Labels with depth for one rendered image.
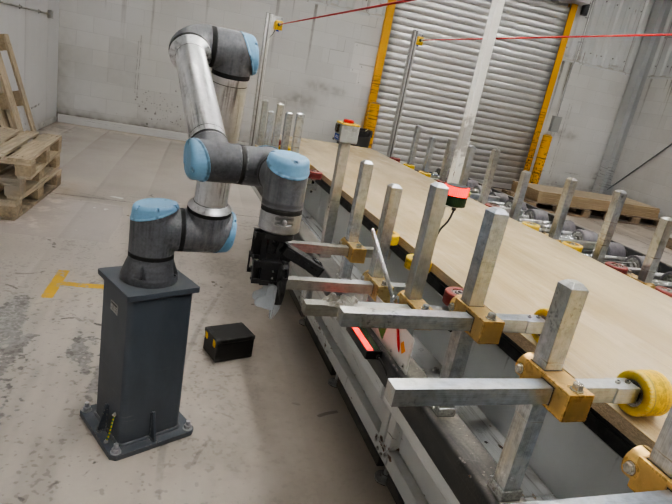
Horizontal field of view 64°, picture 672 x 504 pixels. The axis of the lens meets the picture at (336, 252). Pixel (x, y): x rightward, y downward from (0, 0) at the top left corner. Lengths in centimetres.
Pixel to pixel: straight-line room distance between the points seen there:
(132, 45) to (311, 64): 271
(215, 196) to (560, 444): 123
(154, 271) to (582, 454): 135
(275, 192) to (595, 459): 83
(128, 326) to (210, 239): 39
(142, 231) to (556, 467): 135
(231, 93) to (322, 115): 758
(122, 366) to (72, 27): 763
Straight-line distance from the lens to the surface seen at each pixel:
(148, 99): 912
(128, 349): 194
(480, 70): 316
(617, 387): 106
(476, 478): 115
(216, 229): 187
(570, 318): 96
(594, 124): 1151
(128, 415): 209
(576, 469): 128
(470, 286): 116
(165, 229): 185
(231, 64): 171
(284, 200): 113
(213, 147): 122
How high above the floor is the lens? 136
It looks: 17 degrees down
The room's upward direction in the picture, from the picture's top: 11 degrees clockwise
